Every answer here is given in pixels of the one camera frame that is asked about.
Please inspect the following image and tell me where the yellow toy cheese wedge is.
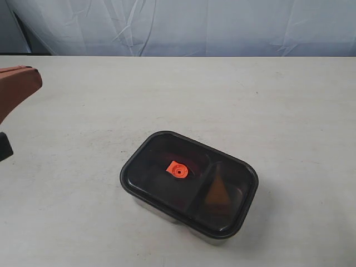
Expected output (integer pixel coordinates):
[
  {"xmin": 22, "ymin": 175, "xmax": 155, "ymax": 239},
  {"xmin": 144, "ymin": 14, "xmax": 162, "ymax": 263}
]
[{"xmin": 205, "ymin": 174, "xmax": 231, "ymax": 207}]

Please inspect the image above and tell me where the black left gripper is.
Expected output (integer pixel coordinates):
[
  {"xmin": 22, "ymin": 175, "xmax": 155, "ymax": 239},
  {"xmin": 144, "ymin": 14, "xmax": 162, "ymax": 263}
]
[{"xmin": 0, "ymin": 66, "xmax": 43, "ymax": 161}]

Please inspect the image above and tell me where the white wrinkled backdrop cloth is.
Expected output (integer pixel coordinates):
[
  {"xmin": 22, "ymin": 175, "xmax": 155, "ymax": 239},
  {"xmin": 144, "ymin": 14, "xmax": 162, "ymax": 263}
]
[{"xmin": 1, "ymin": 1, "xmax": 355, "ymax": 57}]

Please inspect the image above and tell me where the smoked transparent lid orange seal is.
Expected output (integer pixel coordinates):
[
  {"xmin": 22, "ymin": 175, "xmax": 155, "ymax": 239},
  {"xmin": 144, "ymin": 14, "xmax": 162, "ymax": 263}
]
[{"xmin": 120, "ymin": 131, "xmax": 259, "ymax": 240}]

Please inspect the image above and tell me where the red toy sausage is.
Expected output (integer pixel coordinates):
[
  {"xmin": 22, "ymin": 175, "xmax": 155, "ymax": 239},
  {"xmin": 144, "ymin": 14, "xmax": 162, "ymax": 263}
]
[{"xmin": 157, "ymin": 152, "xmax": 209, "ymax": 174}]

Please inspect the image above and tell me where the stainless steel two-compartment lunch box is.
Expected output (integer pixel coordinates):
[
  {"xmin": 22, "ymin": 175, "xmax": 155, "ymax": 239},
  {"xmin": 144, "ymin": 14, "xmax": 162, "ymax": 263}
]
[{"xmin": 130, "ymin": 194, "xmax": 237, "ymax": 247}]

